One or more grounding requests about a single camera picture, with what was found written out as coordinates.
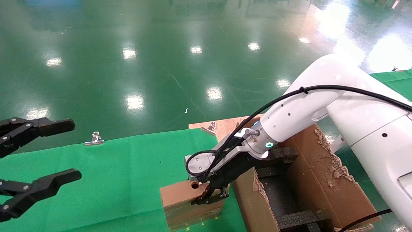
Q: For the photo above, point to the large green table cloth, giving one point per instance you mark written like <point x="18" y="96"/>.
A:
<point x="112" y="177"/>

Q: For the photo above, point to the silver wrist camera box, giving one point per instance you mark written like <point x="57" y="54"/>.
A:
<point x="196" y="165"/>

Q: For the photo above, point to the silver binder clip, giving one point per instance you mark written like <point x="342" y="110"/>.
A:
<point x="94" y="140"/>
<point x="210" y="128"/>

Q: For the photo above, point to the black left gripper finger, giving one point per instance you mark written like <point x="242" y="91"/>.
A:
<point x="48" y="126"/>
<point x="48" y="185"/>

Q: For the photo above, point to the silver camera mount bracket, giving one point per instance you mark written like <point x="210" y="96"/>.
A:
<point x="239" y="149"/>

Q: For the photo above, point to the notched black foam insert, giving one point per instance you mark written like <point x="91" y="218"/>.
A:
<point x="286" y="154"/>

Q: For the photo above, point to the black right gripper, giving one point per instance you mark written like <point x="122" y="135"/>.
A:
<point x="235" y="169"/>

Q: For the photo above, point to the flat black foam insert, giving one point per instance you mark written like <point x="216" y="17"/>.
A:
<point x="299" y="219"/>

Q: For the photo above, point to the small brown cardboard box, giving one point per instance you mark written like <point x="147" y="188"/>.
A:
<point x="180" y="209"/>

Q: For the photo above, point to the large open cardboard carton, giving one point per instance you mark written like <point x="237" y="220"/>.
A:
<point x="322" y="180"/>

